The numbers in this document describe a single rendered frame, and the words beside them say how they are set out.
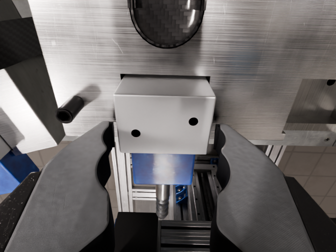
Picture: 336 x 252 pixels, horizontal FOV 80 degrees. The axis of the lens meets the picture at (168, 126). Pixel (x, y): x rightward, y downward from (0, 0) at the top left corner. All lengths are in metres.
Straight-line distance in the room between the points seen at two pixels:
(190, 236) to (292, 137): 0.37
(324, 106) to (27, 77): 0.25
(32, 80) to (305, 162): 1.57
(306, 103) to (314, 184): 1.64
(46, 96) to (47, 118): 0.02
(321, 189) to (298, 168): 0.32
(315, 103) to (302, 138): 0.11
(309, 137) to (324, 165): 1.42
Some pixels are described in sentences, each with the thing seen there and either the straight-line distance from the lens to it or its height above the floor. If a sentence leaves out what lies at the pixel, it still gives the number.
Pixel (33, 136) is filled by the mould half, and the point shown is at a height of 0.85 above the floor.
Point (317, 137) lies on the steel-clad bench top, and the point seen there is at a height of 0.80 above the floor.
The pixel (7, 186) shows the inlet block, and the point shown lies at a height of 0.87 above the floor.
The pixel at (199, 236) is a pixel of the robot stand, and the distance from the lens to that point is 0.57.
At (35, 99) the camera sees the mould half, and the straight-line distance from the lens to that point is 0.21.
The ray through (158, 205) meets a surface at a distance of 0.19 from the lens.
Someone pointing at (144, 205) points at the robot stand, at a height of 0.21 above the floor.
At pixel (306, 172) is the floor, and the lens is 1.70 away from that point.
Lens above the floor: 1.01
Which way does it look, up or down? 59 degrees down
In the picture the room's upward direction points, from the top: 180 degrees clockwise
